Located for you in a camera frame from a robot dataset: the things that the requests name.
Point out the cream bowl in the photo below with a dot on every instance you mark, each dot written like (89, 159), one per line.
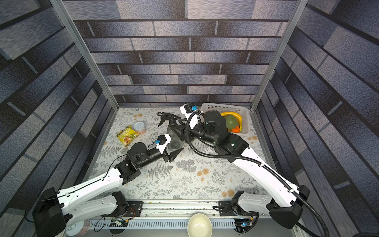
(199, 225)

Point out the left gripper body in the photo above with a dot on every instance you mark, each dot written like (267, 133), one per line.
(166, 157)

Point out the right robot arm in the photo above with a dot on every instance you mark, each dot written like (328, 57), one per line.
(208, 136)

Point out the grey spray bottle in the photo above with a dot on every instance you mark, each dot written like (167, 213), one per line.
(175, 143)

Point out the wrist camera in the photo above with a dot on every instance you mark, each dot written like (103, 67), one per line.
(189, 108)
(162, 142)

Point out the black spray nozzle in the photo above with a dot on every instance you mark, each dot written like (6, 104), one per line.
(169, 117)

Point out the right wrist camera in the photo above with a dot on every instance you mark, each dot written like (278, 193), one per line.
(189, 108)

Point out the pink tin can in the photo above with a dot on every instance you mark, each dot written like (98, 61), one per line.
(140, 127)

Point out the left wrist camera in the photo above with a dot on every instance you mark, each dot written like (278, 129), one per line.
(162, 142)

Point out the green mango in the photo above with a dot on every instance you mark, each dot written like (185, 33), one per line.
(231, 122)

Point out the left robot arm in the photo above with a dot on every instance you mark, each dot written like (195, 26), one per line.
(57, 210)

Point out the white plastic basket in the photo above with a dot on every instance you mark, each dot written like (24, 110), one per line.
(244, 112)

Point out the yellow snack packet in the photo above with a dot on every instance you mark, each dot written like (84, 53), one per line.
(127, 135)

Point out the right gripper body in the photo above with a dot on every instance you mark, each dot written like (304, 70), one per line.
(182, 128)

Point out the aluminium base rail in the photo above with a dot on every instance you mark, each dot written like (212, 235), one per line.
(177, 207)

